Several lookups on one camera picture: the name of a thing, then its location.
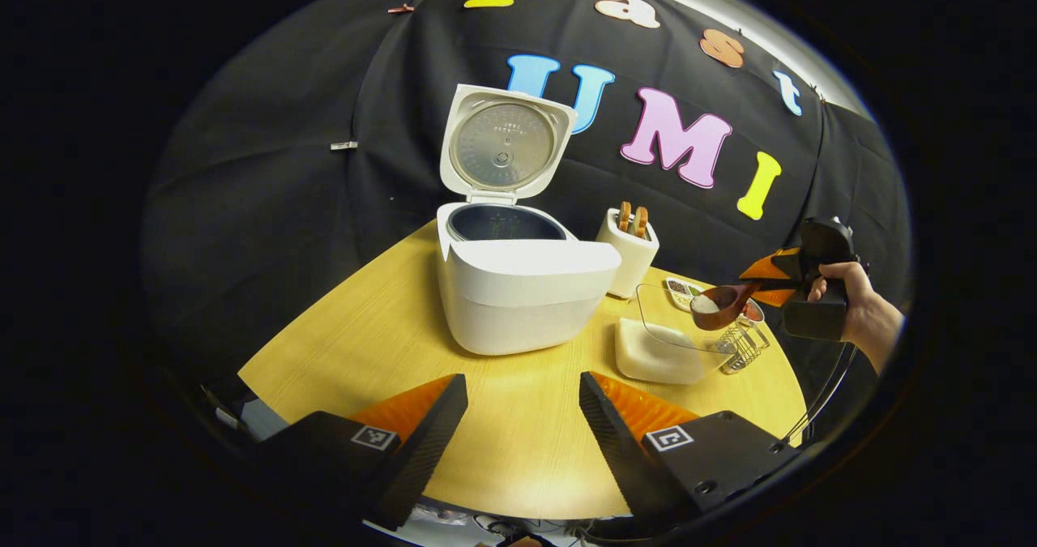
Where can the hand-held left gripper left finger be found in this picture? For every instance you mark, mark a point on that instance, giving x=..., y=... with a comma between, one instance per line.
x=413, y=458

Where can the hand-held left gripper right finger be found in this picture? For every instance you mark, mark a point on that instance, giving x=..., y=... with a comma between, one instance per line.
x=620, y=458

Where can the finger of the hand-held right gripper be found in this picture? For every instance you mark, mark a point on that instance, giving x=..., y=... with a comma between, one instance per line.
x=766, y=267
x=779, y=297

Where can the brown wooden spoon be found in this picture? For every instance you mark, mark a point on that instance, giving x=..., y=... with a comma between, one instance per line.
x=717, y=308

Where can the clear box of rice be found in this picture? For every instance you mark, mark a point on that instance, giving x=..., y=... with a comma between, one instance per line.
x=652, y=361

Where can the white rice cooker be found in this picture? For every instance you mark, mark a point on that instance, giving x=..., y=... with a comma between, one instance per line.
x=518, y=304

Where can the white round plate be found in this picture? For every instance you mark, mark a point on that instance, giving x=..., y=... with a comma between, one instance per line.
x=755, y=312

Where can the white divided bean dish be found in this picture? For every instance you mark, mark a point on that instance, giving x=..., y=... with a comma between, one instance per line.
x=679, y=292

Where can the toasted bread slice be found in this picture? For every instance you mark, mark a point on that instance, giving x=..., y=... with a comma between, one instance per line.
x=641, y=223
x=625, y=216

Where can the white toaster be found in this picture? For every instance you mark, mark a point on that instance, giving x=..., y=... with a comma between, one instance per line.
x=632, y=259

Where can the black backdrop cloth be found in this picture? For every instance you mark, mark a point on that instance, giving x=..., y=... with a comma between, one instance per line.
x=283, y=150

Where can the red cloth clip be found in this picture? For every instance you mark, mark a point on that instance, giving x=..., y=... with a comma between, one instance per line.
x=399, y=9

